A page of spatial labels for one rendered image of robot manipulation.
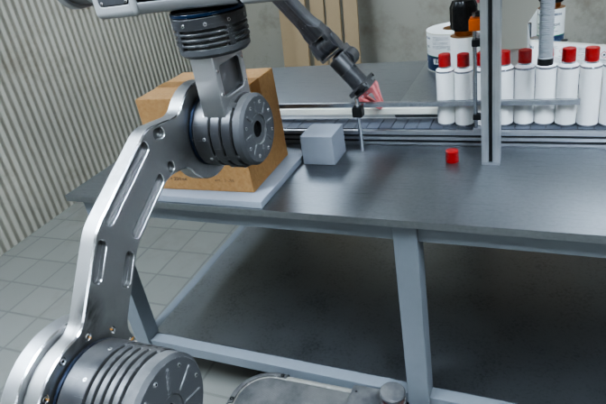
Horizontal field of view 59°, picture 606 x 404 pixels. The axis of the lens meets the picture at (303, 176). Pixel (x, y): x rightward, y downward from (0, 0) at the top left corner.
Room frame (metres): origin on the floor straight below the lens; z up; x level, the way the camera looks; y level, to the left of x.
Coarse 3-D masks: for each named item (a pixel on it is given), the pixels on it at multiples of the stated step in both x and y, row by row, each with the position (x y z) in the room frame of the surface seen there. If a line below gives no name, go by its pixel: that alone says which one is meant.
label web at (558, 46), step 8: (528, 32) 1.60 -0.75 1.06; (528, 40) 1.58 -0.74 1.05; (536, 48) 1.50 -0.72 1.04; (560, 48) 1.44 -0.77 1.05; (584, 48) 1.39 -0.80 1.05; (536, 56) 1.50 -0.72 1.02; (560, 56) 1.44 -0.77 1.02; (576, 56) 1.40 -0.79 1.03; (600, 56) 1.35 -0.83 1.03; (536, 64) 1.50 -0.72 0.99
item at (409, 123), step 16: (288, 128) 1.64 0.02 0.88; (304, 128) 1.61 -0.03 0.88; (352, 128) 1.54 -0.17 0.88; (368, 128) 1.52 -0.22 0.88; (384, 128) 1.49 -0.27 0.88; (400, 128) 1.47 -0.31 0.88; (416, 128) 1.45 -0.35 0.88; (432, 128) 1.43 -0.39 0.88; (448, 128) 1.41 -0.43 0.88; (464, 128) 1.39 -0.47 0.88; (512, 128) 1.33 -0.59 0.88; (528, 128) 1.32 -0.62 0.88; (544, 128) 1.30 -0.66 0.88; (560, 128) 1.28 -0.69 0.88; (576, 128) 1.26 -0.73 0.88; (592, 128) 1.25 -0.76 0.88
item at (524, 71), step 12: (528, 48) 1.37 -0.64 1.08; (528, 60) 1.34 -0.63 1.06; (516, 72) 1.35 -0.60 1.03; (528, 72) 1.33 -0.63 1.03; (516, 84) 1.35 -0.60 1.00; (528, 84) 1.33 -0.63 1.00; (516, 96) 1.35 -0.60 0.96; (528, 96) 1.33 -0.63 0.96; (516, 108) 1.35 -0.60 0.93; (528, 108) 1.33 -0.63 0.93; (516, 120) 1.35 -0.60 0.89; (528, 120) 1.33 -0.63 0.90
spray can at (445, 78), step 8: (440, 56) 1.44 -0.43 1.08; (448, 56) 1.44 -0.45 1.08; (440, 64) 1.44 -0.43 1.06; (448, 64) 1.44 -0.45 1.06; (440, 72) 1.43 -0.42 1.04; (448, 72) 1.43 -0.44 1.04; (440, 80) 1.44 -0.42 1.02; (448, 80) 1.43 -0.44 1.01; (440, 88) 1.44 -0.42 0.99; (448, 88) 1.43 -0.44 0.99; (440, 96) 1.44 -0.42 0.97; (448, 96) 1.43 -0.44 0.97; (440, 112) 1.44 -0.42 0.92; (448, 112) 1.43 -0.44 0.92; (440, 120) 1.44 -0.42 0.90; (448, 120) 1.43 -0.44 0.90
